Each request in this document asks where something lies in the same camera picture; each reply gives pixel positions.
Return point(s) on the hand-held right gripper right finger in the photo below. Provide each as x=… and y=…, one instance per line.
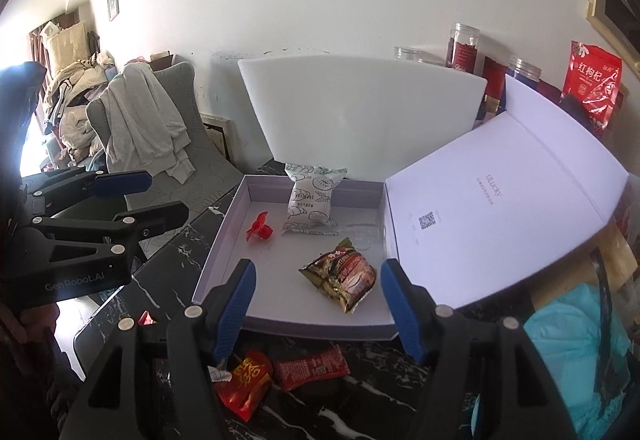
x=405, y=310

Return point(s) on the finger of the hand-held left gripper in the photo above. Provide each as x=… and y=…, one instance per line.
x=122, y=183
x=150, y=220

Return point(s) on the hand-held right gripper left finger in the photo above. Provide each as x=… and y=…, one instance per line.
x=235, y=305

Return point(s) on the white gift box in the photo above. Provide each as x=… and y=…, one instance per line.
x=280, y=280

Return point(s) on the brown meat snack packet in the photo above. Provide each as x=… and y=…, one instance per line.
x=340, y=277

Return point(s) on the red ketchup sachet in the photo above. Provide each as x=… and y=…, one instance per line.
x=310, y=365

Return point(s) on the person's left forearm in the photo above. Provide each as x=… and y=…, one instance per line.
x=35, y=385

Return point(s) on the person's left hand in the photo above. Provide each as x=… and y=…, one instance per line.
x=25, y=325

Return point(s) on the grey sweatshirt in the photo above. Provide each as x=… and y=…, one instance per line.
x=145, y=120

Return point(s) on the grey leaf-pattern chair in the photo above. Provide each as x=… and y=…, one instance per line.
x=200, y=155

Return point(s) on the pile of clothes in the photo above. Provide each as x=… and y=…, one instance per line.
x=65, y=70

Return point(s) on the brown cardboard box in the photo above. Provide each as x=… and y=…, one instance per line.
x=160, y=60

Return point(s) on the blue plastic bag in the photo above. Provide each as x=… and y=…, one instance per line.
x=565, y=335

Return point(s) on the white foam board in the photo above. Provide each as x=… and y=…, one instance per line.
x=360, y=115

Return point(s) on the brown paper bag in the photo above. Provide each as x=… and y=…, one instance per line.
x=617, y=260

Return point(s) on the red box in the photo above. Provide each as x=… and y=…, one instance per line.
x=494, y=78

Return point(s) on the clear empty jar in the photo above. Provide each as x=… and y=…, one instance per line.
x=410, y=54

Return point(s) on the clear jar dark contents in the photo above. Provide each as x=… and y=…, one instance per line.
x=522, y=69

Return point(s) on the clear jar red contents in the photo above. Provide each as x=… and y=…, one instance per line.
x=462, y=48

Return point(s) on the red printed pouch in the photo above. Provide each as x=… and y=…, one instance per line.
x=592, y=85

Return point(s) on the leaning cream picture frame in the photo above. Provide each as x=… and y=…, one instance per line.
x=220, y=135

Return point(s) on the gold picture frame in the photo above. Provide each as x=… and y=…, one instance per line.
x=615, y=10

